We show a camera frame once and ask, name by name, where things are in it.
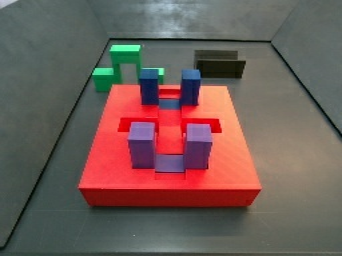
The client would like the dark blue U-shaped block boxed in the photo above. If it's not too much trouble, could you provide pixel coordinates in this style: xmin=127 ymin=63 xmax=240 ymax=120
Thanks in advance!
xmin=139 ymin=69 xmax=202 ymax=109

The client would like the black U-shaped bracket holder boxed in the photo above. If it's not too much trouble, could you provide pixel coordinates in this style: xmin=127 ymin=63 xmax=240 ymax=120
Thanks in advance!
xmin=194 ymin=50 xmax=246 ymax=79

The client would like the purple U-shaped block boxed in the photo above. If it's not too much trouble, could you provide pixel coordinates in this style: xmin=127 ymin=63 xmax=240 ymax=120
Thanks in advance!
xmin=127 ymin=122 xmax=213 ymax=173

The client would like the green zigzag block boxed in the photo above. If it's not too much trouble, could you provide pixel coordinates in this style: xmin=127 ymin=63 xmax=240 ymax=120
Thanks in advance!
xmin=93 ymin=45 xmax=165 ymax=93

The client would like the red board with slots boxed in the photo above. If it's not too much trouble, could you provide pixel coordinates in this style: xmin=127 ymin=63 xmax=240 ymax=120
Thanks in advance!
xmin=79 ymin=85 xmax=262 ymax=207

